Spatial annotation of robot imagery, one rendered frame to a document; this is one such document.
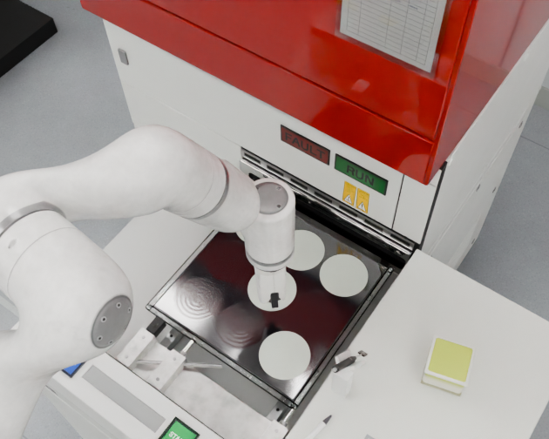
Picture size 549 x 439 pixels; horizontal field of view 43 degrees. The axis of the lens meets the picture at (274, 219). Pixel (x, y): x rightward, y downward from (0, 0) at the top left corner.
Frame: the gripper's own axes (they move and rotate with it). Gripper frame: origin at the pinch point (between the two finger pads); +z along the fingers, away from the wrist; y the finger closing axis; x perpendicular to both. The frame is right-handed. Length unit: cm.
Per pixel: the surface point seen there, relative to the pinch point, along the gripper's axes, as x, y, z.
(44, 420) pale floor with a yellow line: -73, -17, 100
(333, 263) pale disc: 14.3, -10.1, 9.9
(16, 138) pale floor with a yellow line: -89, -137, 101
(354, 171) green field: 18.8, -18.6, -10.4
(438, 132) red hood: 27.1, -4.9, -36.3
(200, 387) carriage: -15.7, 12.1, 12.0
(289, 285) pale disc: 4.4, -6.3, 9.9
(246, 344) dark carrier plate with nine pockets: -6.0, 5.4, 10.0
